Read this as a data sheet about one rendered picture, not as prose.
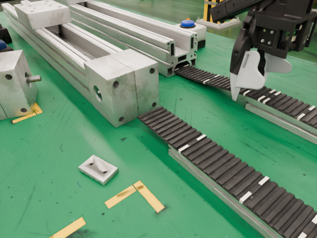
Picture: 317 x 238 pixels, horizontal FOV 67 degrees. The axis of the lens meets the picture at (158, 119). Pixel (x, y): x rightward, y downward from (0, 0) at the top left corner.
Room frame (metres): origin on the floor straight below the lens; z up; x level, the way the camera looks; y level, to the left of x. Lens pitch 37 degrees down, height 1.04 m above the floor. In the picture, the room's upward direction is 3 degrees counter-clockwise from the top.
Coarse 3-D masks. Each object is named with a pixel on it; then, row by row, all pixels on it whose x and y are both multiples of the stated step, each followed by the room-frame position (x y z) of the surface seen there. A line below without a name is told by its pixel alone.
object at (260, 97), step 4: (268, 88) 0.39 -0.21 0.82; (260, 92) 0.37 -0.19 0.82; (264, 92) 0.37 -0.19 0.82; (268, 92) 0.38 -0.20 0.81; (272, 92) 0.37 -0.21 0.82; (276, 92) 0.37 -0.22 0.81; (256, 96) 0.36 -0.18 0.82; (260, 96) 0.36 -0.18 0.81; (264, 96) 0.36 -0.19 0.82; (268, 96) 0.36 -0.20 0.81; (256, 100) 0.35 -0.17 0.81; (260, 100) 0.35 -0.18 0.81
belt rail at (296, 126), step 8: (248, 104) 0.37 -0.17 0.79; (256, 104) 0.36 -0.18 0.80; (264, 104) 0.34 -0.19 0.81; (256, 112) 0.35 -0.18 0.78; (264, 112) 0.34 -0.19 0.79; (272, 112) 0.33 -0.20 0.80; (280, 112) 0.32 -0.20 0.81; (272, 120) 0.33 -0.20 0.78; (280, 120) 0.32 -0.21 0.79; (288, 120) 0.31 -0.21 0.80; (296, 120) 0.30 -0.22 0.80; (288, 128) 0.30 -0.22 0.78; (296, 128) 0.30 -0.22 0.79; (304, 128) 0.29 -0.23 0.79; (312, 128) 0.28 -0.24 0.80; (304, 136) 0.28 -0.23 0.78; (312, 136) 0.27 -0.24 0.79
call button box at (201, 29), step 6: (180, 24) 0.74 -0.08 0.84; (198, 24) 0.73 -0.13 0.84; (192, 30) 0.68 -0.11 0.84; (198, 30) 0.69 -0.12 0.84; (204, 30) 0.70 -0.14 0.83; (198, 36) 0.69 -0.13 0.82; (204, 36) 0.71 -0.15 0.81; (198, 42) 0.69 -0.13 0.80; (204, 42) 0.71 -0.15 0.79; (198, 48) 0.69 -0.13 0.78
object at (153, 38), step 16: (80, 16) 0.90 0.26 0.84; (96, 16) 0.79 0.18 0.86; (112, 16) 0.86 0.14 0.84; (128, 16) 0.78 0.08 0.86; (96, 32) 0.81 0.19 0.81; (112, 32) 0.72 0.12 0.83; (128, 32) 0.64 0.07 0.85; (144, 32) 0.60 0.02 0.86; (160, 32) 0.65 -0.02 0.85; (176, 32) 0.60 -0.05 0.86; (192, 32) 0.58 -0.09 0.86; (128, 48) 0.65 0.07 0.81; (144, 48) 0.58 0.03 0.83; (160, 48) 0.55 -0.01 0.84; (176, 48) 0.59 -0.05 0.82; (192, 48) 0.57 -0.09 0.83; (160, 64) 0.53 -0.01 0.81; (176, 64) 0.54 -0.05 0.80; (192, 64) 0.58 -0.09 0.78
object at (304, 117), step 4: (308, 108) 0.32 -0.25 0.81; (312, 108) 0.32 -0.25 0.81; (304, 112) 0.31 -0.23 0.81; (308, 112) 0.31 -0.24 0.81; (312, 112) 0.31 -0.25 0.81; (316, 112) 0.30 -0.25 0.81; (300, 116) 0.30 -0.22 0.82; (304, 116) 0.30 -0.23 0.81; (308, 116) 0.30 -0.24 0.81; (312, 116) 0.30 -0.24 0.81; (316, 116) 0.30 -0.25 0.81; (300, 120) 0.29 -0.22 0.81; (304, 120) 0.29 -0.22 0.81; (308, 120) 0.29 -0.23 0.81
